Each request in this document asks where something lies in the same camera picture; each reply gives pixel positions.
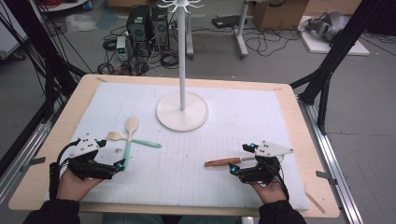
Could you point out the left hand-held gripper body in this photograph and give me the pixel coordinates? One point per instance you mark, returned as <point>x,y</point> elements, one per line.
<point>90,169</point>

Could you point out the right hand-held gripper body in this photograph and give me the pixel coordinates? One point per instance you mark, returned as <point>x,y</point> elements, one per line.
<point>258,174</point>

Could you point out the white hook stand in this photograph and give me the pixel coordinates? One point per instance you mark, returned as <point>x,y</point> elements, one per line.
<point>182,62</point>

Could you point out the person's right hand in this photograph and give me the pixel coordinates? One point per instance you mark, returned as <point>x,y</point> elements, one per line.
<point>269,193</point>

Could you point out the person's left hand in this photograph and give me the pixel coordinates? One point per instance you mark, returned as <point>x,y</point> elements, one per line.
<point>73,186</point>

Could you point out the white grid mat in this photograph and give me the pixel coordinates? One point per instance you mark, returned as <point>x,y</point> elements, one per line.
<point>202,186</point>

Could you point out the thin wooden stick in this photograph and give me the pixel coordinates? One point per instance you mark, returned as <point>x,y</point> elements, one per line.
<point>315,202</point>

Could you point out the brown tape piece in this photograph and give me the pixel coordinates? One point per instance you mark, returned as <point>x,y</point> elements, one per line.
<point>277,89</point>
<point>102,79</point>

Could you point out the white power supply unit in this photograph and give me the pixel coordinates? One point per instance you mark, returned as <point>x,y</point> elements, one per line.
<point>122,48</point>

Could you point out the thick white metal leg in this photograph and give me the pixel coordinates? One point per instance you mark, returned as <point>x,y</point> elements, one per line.
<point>242,40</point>

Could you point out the large black computer tower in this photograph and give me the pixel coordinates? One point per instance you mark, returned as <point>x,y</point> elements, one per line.
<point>138,28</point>

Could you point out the clear plastic bag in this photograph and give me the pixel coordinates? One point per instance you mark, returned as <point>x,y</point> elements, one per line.
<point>79,23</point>

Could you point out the white floor board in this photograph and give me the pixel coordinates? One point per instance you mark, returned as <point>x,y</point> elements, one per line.
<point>320,46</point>

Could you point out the teal sheet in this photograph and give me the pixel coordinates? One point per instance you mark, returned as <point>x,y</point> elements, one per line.
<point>107,20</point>

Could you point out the flat black device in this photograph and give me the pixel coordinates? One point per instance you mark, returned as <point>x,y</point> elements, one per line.
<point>227,21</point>

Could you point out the small black computer tower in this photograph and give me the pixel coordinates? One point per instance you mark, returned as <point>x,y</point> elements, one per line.
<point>160,28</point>

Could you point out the large cardboard box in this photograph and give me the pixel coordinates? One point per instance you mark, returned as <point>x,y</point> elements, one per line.
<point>280,15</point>

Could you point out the small blue container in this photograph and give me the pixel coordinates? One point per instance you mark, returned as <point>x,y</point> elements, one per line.
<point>87,6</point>

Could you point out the white cabinet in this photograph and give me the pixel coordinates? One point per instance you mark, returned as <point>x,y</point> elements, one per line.
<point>9,40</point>

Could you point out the round white table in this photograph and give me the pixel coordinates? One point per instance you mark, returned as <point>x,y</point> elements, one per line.
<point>62,7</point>

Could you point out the low cardboard box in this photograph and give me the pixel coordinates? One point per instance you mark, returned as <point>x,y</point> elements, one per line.
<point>124,3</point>

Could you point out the grey headset device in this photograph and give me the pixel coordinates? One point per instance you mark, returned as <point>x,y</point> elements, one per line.
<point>334,25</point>

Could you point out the grey metal bracket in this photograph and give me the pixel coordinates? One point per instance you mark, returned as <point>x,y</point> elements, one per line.
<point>37,160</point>
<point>325,176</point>

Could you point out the aluminium rail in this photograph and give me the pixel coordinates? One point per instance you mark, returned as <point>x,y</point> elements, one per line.
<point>322,146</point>
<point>37,133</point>

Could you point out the black frame struts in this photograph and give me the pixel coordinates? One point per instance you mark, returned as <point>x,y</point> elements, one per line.
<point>341,46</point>

